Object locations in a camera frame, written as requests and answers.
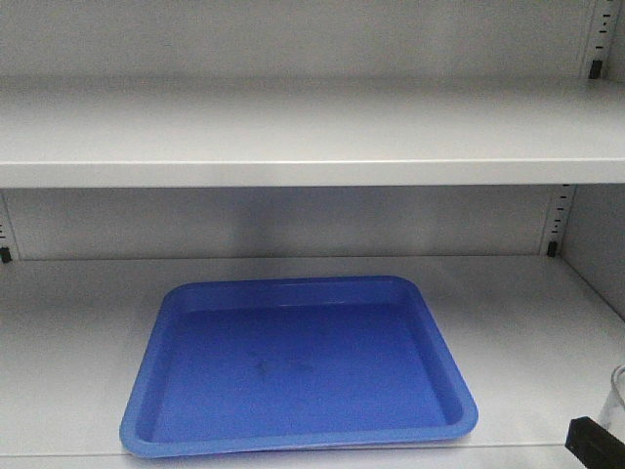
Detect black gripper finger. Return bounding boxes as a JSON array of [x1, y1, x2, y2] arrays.
[[564, 416, 625, 469]]

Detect grey lower cabinet shelf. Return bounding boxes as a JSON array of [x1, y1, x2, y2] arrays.
[[1, 256, 624, 468]]

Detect grey cabinet shelf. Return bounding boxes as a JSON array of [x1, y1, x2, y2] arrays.
[[1, 256, 624, 468], [1, 77, 624, 189]]

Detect grey upper cabinet shelf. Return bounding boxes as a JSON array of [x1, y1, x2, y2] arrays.
[[1, 77, 624, 189]]

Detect black shelf clip right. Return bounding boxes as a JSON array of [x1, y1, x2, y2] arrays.
[[546, 240, 559, 258]]

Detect black shelf clip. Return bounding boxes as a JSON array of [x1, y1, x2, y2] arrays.
[[546, 240, 559, 258], [0, 246, 13, 264], [588, 60, 603, 79]]

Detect blue plastic tray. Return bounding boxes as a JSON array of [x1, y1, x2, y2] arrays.
[[119, 277, 479, 458]]

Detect black upper shelf clip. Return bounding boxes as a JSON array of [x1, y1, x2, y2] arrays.
[[588, 60, 603, 79]]

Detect black shelf clip left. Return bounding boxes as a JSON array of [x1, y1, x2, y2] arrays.
[[0, 246, 13, 264]]

